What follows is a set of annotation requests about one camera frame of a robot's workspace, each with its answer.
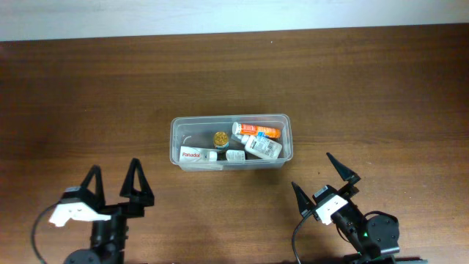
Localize dark bottle white cap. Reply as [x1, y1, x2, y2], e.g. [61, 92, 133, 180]
[208, 150, 245, 162]

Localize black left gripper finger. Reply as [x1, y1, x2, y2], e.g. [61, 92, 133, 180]
[119, 158, 155, 206]
[78, 165, 106, 210]

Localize small gold-lidded jar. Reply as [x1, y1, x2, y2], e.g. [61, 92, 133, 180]
[213, 131, 229, 150]

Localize white spray bottle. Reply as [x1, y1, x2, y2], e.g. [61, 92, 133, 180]
[232, 134, 282, 160]

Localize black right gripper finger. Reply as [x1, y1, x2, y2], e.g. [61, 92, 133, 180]
[291, 182, 315, 218]
[326, 153, 361, 185]

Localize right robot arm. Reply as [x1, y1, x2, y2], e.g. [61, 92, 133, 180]
[292, 153, 400, 263]

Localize orange tube white cap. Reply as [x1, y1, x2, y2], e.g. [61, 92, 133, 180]
[232, 122, 281, 139]

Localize white Panadol medicine box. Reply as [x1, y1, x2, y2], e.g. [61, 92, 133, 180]
[179, 146, 213, 163]

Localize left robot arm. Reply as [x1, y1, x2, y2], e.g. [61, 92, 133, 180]
[49, 158, 155, 264]

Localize clear plastic container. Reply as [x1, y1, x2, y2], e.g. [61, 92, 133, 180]
[169, 114, 293, 172]

